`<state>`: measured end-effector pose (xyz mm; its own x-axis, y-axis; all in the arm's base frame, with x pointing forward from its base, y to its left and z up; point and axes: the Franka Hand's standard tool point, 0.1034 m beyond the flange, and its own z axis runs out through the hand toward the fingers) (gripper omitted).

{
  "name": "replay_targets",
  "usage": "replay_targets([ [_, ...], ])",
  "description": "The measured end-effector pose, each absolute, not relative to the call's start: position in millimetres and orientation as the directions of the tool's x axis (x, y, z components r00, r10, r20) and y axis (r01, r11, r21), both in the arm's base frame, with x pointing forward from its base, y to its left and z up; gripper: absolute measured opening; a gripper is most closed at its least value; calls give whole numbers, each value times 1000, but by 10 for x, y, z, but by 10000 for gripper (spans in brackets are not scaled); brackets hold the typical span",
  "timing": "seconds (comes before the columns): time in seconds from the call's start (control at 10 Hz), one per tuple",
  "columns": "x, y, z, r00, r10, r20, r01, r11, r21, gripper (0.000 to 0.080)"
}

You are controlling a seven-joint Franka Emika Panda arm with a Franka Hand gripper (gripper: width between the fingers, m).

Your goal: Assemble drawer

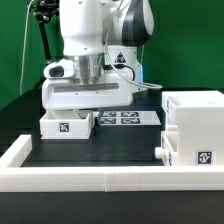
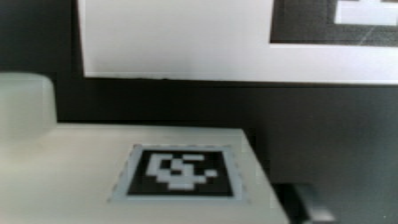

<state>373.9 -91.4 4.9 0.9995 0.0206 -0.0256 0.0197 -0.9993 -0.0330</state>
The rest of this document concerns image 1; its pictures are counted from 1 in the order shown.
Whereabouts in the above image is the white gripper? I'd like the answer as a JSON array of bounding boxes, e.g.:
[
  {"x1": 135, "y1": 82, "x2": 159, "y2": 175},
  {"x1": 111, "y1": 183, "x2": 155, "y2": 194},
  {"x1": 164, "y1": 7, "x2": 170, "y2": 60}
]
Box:
[{"x1": 42, "y1": 74, "x2": 133, "y2": 119}]

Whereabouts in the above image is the white drawer tray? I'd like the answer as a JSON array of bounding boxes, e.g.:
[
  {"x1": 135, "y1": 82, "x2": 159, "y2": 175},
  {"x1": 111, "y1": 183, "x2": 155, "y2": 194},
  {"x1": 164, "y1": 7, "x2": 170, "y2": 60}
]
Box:
[
  {"x1": 40, "y1": 110, "x2": 94, "y2": 139},
  {"x1": 155, "y1": 131, "x2": 177, "y2": 166}
]

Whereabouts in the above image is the white front drawer tray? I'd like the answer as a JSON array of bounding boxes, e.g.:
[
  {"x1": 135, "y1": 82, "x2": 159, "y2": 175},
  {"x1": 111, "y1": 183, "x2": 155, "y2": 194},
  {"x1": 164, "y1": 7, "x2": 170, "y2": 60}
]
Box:
[{"x1": 155, "y1": 131, "x2": 177, "y2": 166}]

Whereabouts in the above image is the white drawer cabinet box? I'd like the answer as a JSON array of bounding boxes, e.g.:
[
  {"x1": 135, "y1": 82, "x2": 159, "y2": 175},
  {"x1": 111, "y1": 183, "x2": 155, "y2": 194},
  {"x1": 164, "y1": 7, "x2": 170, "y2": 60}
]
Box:
[{"x1": 162, "y1": 91, "x2": 224, "y2": 166}]

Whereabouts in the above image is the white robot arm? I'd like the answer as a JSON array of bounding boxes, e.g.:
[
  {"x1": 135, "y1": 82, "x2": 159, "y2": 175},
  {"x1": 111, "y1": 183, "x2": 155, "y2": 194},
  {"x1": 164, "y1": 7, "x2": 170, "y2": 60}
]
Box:
[{"x1": 42, "y1": 0, "x2": 154, "y2": 112}]

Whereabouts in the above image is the white marker tag plate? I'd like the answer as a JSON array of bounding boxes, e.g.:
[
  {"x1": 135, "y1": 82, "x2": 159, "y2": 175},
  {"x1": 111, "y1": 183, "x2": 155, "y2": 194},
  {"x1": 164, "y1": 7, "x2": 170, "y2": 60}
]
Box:
[{"x1": 94, "y1": 111, "x2": 160, "y2": 126}]

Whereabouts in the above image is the white U-shaped table frame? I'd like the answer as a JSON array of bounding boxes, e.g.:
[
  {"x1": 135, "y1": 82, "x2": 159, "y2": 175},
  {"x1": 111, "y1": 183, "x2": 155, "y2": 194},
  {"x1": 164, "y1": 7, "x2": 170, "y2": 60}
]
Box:
[{"x1": 0, "y1": 135, "x2": 224, "y2": 192}]

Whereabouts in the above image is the black camera stand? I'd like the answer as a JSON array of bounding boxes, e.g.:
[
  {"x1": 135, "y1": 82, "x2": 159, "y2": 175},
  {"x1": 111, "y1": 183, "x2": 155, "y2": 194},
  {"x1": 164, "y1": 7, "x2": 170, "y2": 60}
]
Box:
[{"x1": 31, "y1": 0, "x2": 59, "y2": 64}]

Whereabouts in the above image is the white hanging cable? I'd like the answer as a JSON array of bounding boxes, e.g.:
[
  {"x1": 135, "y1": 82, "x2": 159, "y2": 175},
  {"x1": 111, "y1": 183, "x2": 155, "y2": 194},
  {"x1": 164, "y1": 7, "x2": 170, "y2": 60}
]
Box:
[{"x1": 19, "y1": 0, "x2": 36, "y2": 96}]

